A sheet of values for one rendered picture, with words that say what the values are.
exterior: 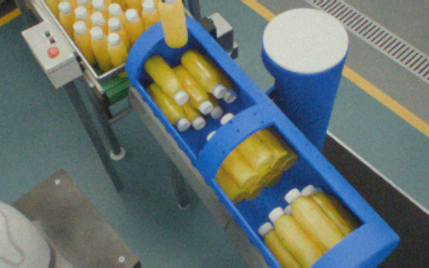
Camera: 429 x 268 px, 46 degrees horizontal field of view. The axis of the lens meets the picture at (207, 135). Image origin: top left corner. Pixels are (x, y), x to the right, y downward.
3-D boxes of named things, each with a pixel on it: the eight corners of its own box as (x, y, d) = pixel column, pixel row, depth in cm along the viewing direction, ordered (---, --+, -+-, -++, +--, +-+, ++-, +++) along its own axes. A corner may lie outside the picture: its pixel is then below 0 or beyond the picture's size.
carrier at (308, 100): (301, 131, 252) (248, 149, 249) (325, 0, 177) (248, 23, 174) (327, 179, 238) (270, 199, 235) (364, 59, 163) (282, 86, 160)
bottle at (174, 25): (182, 51, 141) (175, 7, 127) (161, 45, 143) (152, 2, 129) (192, 34, 144) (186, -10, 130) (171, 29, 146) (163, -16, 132)
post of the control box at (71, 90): (117, 193, 258) (54, 69, 172) (113, 187, 260) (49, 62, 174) (125, 188, 259) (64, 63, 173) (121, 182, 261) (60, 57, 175)
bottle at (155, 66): (163, 51, 158) (191, 85, 151) (160, 68, 163) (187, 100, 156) (144, 56, 155) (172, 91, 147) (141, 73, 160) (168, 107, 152)
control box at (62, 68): (56, 89, 168) (46, 70, 159) (32, 51, 177) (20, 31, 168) (83, 74, 170) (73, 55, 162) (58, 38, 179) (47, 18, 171)
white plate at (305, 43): (325, -2, 176) (325, 1, 177) (250, 21, 173) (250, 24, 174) (363, 56, 162) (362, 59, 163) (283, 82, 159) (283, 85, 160)
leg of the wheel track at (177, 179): (182, 212, 250) (165, 150, 196) (176, 203, 253) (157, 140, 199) (192, 206, 251) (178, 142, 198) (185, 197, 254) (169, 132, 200)
